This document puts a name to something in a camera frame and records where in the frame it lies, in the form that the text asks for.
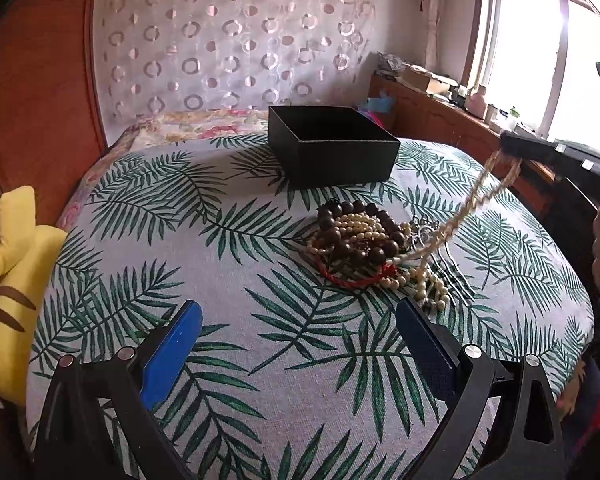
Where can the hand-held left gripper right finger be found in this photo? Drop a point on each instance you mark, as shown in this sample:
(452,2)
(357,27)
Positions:
(425,350)

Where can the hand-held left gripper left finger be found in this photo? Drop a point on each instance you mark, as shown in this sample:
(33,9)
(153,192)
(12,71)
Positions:
(172,355)

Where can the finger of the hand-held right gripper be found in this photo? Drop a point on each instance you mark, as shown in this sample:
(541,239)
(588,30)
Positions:
(530,146)

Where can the silver hair comb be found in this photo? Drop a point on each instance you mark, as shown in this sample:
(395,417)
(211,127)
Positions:
(422,232)

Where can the black jewelry box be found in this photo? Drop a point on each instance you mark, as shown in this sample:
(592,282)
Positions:
(340,165)

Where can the white jar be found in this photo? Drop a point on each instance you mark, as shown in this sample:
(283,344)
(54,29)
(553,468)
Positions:
(477,102)

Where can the wooden cabinet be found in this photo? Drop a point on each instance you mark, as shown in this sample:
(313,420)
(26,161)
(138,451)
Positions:
(430,115)

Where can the leaf print cloth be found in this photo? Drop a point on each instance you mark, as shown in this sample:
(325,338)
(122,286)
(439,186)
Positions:
(280,360)

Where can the window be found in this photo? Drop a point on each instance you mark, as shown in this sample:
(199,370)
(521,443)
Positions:
(520,35)

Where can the cardboard box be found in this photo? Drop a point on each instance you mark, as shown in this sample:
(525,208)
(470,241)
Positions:
(420,77)

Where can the blue tissue paper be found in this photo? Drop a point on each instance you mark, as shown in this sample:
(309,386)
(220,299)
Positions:
(380,104)

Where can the beige window curtain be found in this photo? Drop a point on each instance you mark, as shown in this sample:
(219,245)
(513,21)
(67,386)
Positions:
(445,10)

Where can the crumpled grey bag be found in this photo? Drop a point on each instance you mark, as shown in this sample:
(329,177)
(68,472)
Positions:
(392,62)

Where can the yellow plush toy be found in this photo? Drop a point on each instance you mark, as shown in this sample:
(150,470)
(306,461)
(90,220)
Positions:
(10,280)

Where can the wooden headboard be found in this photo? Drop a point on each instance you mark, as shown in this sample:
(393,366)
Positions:
(40,85)

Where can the sheer circle pattern curtain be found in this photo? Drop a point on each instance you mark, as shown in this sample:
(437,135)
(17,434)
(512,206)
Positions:
(230,35)

